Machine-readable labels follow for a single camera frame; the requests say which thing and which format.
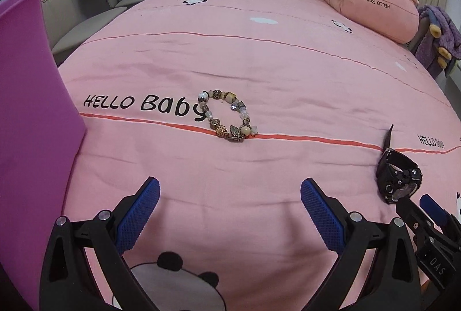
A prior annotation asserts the purple plastic basin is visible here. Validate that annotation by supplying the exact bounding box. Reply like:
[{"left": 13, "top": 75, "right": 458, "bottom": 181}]
[{"left": 1, "top": 0, "right": 86, "bottom": 310}]

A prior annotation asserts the purple plush clothing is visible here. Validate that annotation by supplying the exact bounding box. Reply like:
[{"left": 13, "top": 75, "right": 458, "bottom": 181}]
[{"left": 409, "top": 5, "right": 460, "bottom": 79}]

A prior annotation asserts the right hand orange glove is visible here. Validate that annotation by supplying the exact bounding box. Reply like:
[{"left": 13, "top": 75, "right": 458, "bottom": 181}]
[{"left": 421, "top": 280, "right": 439, "bottom": 309}]

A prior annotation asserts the black wrist watch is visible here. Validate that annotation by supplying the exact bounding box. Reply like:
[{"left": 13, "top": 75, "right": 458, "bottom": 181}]
[{"left": 375, "top": 125, "right": 423, "bottom": 204}]

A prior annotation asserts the pink panda bed sheet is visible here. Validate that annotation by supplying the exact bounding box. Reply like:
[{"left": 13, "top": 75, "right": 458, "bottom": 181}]
[{"left": 59, "top": 0, "right": 460, "bottom": 310}]

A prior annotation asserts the beaded stone bracelet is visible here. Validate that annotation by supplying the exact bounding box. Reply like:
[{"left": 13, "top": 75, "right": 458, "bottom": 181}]
[{"left": 197, "top": 89, "right": 259, "bottom": 143}]

